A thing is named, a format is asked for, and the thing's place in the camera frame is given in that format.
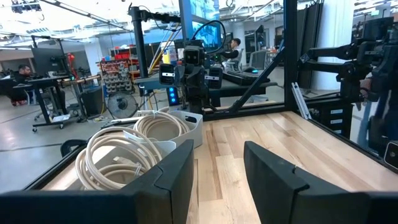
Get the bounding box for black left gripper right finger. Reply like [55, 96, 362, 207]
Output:
[243, 140, 398, 224]

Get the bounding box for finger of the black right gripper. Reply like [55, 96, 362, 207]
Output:
[206, 67, 223, 90]
[159, 63, 176, 86]

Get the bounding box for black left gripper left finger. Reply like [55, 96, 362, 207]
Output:
[0, 139, 195, 224]

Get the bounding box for cream cable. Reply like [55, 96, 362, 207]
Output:
[75, 148, 147, 191]
[85, 126, 163, 175]
[133, 111, 191, 141]

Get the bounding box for black box with blue lights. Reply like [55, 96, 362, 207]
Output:
[166, 85, 181, 107]

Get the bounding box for black keyboard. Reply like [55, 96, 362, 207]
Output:
[222, 70, 271, 86]

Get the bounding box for person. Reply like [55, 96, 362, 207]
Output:
[219, 37, 243, 71]
[0, 63, 35, 106]

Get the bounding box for monitor with blue screen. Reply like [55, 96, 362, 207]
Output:
[190, 20, 223, 53]

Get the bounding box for white office chair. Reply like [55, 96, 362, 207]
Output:
[247, 49, 270, 71]

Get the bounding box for red parts bin shelf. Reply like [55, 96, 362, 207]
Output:
[96, 51, 139, 94]

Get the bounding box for light grey plastic bin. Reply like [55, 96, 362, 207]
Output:
[133, 110, 204, 149]

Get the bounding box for black floor fan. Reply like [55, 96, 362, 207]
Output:
[106, 91, 140, 119]

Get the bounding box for black trash bin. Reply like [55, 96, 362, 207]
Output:
[79, 86, 105, 118]

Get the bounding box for white aluminium strip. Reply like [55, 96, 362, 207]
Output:
[291, 82, 313, 121]

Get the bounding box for black drawer cabinet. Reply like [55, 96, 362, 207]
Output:
[313, 102, 354, 138]

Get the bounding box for black rolling desk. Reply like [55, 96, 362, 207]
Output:
[12, 74, 81, 133]

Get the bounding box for black computer monitor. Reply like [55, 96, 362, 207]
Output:
[30, 46, 68, 77]

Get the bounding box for yellow cable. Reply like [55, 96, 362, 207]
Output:
[148, 23, 183, 74]

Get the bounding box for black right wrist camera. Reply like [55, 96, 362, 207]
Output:
[183, 45, 206, 66]

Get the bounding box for black camera pole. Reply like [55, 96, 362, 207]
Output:
[128, 5, 184, 78]

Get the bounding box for white coiled cables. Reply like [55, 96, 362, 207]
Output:
[90, 139, 177, 190]

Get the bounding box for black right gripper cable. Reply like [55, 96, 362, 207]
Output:
[190, 20, 227, 55]

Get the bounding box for black aluminium table frame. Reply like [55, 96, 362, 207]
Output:
[23, 0, 398, 190]

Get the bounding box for black curved bracket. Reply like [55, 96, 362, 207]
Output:
[60, 139, 90, 158]

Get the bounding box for small black camera device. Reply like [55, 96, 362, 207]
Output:
[384, 141, 398, 170]

